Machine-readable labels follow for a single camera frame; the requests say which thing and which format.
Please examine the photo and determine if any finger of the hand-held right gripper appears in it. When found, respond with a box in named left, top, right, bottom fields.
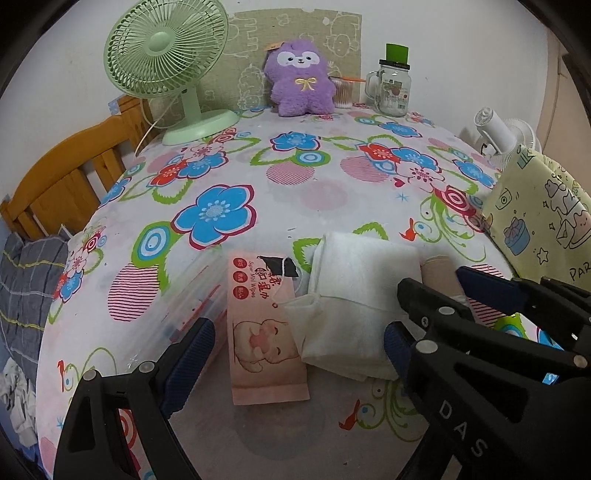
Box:
left=396, top=276, right=583, bottom=370
left=456, top=266, right=591, bottom=324

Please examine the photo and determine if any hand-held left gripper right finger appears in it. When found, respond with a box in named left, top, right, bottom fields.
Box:
left=383, top=320, right=416, bottom=380

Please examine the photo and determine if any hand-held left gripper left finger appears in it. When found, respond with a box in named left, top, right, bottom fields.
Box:
left=54, top=318, right=217, bottom=480

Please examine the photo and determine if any yellow patterned paper box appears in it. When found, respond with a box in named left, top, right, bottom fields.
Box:
left=482, top=144, right=591, bottom=291

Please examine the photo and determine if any pink wet wipes pack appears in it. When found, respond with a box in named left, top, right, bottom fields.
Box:
left=229, top=253, right=311, bottom=406

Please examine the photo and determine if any white towel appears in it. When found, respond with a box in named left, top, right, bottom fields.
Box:
left=283, top=232, right=423, bottom=381

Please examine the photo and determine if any beige bandage roll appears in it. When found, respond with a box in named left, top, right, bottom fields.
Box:
left=420, top=258, right=467, bottom=301

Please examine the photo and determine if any floral tablecloth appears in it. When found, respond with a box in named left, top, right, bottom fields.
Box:
left=37, top=104, right=573, bottom=480

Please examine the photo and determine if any white standing fan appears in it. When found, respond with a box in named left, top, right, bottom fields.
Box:
left=459, top=107, right=543, bottom=171

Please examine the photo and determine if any crumpled white cloth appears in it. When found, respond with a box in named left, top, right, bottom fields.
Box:
left=0, top=355, right=38, bottom=446

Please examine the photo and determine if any grey plaid pillow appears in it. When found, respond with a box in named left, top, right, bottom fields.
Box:
left=0, top=233, right=70, bottom=365

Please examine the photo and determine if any beige door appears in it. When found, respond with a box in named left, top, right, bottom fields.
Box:
left=545, top=28, right=591, bottom=153

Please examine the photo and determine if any glass jar mug green lid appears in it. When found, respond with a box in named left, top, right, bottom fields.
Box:
left=365, top=43, right=411, bottom=116

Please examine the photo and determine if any wooden bed headboard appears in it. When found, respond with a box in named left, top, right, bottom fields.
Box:
left=0, top=95, right=155, bottom=241

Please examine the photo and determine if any cotton swab container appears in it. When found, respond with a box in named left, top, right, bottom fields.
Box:
left=330, top=76, right=365, bottom=109

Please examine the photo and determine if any purple plush toy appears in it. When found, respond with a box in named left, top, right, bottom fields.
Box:
left=263, top=39, right=336, bottom=116

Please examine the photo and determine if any green printed board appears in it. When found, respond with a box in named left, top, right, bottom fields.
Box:
left=196, top=7, right=363, bottom=114

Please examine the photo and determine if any green desk fan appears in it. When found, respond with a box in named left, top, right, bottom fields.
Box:
left=104, top=0, right=241, bottom=146

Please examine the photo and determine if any white fan cable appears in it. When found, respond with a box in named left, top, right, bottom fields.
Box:
left=135, top=111, right=164, bottom=153

